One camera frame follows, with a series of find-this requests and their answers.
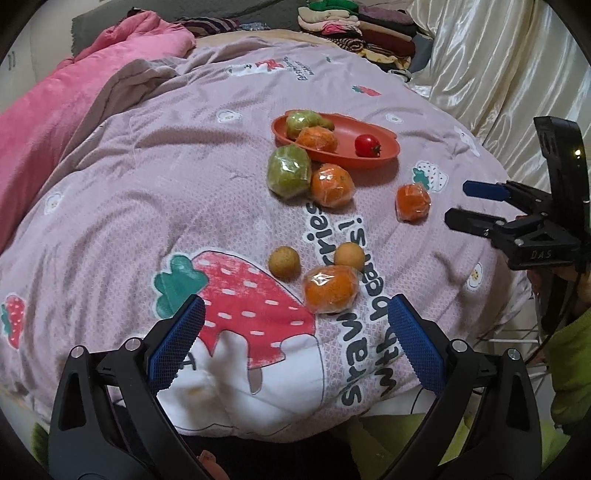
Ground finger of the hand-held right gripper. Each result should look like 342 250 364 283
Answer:
444 208 511 240
463 180 555 216

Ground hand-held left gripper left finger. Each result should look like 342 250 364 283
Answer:
47 294 207 480

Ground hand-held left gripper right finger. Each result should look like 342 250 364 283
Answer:
385 295 543 480

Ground plastic-wrapped orange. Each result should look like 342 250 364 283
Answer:
302 265 360 315
395 183 432 224
295 127 339 154
310 164 356 211

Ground red tomato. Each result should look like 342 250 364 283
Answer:
355 134 382 158

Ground orange plastic plate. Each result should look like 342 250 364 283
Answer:
271 112 400 171

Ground plastic-wrapped green fruit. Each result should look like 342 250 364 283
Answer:
266 144 313 199
285 110 320 139

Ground person's right hand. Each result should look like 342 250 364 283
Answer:
526 269 555 301

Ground person's left hand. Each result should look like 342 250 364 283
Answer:
198 450 230 480

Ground cream satin curtain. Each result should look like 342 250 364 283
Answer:
402 0 591 186

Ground person's green clothing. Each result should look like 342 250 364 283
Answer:
345 308 591 480

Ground strawberry printed quilt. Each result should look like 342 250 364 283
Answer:
0 28 533 437

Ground pile of folded clothes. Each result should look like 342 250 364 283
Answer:
298 0 419 75

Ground pink blanket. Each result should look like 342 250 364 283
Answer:
0 10 197 254

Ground beige bed sheet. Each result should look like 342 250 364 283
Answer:
194 28 334 48

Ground dark striped cloth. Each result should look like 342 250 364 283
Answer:
177 16 242 38

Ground grey headboard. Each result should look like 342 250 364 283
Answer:
71 7 139 54

